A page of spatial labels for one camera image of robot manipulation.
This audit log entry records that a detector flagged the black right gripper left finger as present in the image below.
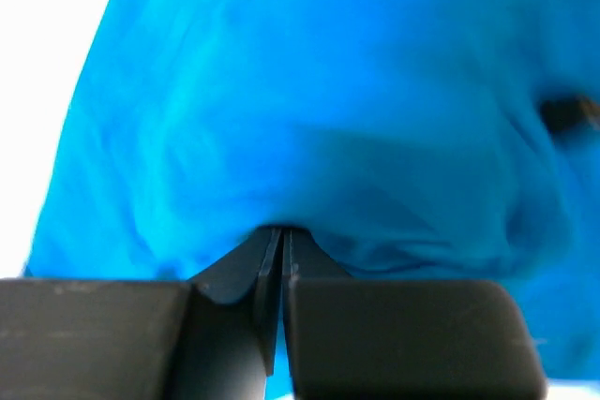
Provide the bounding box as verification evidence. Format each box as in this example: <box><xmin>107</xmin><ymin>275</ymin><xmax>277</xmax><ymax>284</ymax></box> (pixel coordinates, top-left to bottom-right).
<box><xmin>189</xmin><ymin>227</ymin><xmax>281</xmax><ymax>376</ymax></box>

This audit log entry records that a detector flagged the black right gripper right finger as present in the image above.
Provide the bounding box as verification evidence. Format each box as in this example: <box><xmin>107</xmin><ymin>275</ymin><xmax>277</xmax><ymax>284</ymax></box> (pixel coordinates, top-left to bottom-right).
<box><xmin>282</xmin><ymin>229</ymin><xmax>352</xmax><ymax>288</ymax></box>

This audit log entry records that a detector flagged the blue t-shirt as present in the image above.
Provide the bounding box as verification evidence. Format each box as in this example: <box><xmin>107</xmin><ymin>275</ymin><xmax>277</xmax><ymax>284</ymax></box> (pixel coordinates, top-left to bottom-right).
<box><xmin>25</xmin><ymin>0</ymin><xmax>599</xmax><ymax>380</ymax></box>

